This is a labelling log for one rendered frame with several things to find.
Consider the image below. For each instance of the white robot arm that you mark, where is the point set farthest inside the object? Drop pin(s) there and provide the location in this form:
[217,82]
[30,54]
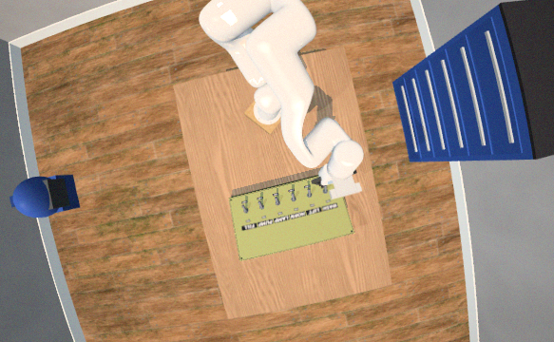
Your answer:
[272,49]

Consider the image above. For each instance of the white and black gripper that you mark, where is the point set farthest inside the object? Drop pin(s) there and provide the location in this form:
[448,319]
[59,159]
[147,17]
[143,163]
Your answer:
[323,177]

